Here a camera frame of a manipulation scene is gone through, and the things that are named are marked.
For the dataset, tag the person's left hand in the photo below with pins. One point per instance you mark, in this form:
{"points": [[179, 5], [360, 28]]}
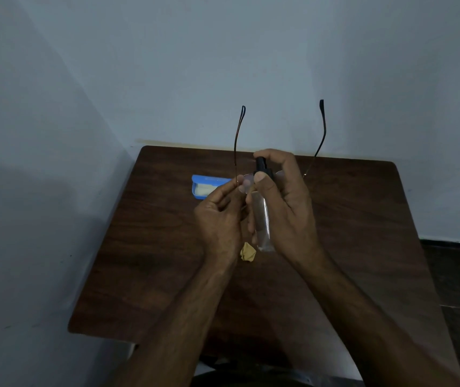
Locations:
{"points": [[218, 229]]}

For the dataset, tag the person's right hand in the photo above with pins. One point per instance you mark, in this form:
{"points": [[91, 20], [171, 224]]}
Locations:
{"points": [[292, 221]]}

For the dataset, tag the person's left thumb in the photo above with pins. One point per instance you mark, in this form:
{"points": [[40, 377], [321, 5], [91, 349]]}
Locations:
{"points": [[241, 199]]}

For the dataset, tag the person's right thumb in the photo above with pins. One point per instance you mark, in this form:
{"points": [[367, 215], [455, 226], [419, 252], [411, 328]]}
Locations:
{"points": [[265, 191]]}

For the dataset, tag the clear spray bottle black nozzle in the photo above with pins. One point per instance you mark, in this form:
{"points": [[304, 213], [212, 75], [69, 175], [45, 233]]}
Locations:
{"points": [[263, 225]]}

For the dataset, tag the thin-framed eyeglasses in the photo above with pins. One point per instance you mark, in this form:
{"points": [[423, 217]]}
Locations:
{"points": [[236, 149]]}

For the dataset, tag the person's right forearm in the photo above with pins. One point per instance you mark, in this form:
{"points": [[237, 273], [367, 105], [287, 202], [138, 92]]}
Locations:
{"points": [[371, 330]]}

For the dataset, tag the person's left forearm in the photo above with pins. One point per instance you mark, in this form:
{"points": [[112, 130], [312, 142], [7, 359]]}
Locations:
{"points": [[177, 326]]}

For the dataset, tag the blue eyeglasses case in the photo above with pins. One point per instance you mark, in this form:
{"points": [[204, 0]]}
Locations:
{"points": [[208, 187]]}

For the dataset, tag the crumpled yellow cleaning cloth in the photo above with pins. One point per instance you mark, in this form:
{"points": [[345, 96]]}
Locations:
{"points": [[248, 252]]}

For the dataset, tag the person's dark trousers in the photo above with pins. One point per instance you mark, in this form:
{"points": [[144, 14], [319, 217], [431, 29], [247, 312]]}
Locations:
{"points": [[262, 376]]}

